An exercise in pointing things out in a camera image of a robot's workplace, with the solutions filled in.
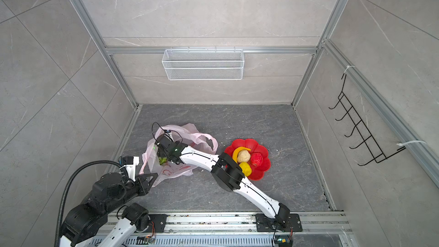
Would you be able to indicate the black wire hook rack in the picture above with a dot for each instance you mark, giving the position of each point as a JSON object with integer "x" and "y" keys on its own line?
{"x": 361, "y": 129}

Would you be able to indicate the green fake fruit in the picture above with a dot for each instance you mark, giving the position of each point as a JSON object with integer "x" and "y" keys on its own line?
{"x": 162, "y": 160}

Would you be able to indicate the red flower-shaped plate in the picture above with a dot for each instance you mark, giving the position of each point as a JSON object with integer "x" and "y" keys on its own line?
{"x": 257, "y": 172}

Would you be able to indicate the white wire mesh basket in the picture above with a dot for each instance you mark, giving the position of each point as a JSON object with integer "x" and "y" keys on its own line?
{"x": 203, "y": 64}

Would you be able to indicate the yellow fake banana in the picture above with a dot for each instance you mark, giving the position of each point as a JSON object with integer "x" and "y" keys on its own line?
{"x": 236, "y": 151}

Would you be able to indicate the yellow fake lemon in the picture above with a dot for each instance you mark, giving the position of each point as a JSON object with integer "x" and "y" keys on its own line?
{"x": 246, "y": 169}

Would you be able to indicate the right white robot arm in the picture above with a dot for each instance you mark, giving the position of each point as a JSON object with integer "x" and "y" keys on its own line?
{"x": 228, "y": 176}

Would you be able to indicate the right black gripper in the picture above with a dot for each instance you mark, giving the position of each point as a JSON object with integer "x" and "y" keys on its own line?
{"x": 160, "y": 152}

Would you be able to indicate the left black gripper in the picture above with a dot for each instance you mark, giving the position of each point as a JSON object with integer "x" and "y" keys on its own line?
{"x": 145, "y": 186}

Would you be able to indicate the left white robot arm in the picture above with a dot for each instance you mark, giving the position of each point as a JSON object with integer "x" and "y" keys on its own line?
{"x": 82, "y": 223}

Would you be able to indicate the pink printed plastic bag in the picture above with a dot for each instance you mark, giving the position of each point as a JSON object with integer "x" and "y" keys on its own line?
{"x": 187, "y": 134}

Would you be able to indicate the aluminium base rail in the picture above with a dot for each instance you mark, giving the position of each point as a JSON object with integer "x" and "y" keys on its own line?
{"x": 226, "y": 229}

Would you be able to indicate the beige fake fruit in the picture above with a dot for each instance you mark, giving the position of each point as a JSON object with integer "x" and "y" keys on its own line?
{"x": 243, "y": 156}

